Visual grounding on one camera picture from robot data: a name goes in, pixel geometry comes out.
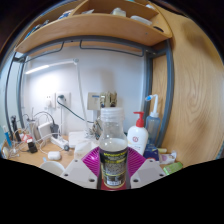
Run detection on small black clip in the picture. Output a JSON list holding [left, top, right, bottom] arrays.
[[26, 139, 38, 154]]

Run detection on white wall box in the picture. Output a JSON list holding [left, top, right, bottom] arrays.
[[87, 92, 102, 111]]

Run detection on blue tube with white cap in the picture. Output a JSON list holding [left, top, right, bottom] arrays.
[[2, 124, 13, 148]]

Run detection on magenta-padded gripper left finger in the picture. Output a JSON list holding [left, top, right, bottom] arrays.
[[60, 146, 101, 190]]

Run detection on black cable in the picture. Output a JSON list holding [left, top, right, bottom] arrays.
[[57, 95, 96, 124]]

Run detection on clear bottle with dark label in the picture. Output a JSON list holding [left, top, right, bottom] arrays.
[[98, 106, 129, 190]]

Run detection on dark blue small box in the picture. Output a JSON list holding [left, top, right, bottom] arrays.
[[143, 143, 160, 162]]

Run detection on white tissue pack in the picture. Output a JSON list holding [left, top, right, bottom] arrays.
[[68, 130, 101, 158]]

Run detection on white lotion bottle, red pump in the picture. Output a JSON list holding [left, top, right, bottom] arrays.
[[126, 111, 149, 157]]

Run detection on clear blue spray bottle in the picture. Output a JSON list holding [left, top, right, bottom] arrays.
[[144, 94, 162, 148]]

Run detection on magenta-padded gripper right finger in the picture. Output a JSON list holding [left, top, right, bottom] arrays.
[[126, 146, 167, 189]]

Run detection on white power strip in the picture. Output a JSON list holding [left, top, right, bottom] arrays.
[[49, 135, 70, 151]]

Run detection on white wall socket plate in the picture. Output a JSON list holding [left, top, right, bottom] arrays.
[[44, 92, 72, 109]]

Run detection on white earbuds case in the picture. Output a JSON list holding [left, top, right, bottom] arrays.
[[47, 150, 62, 161]]

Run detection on black power adapter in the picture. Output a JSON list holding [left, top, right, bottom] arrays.
[[49, 123, 60, 135]]

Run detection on white charger block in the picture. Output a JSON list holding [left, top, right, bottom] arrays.
[[37, 121, 54, 139]]

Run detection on wooden shelf unit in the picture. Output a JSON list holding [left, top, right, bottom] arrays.
[[14, 0, 174, 56]]

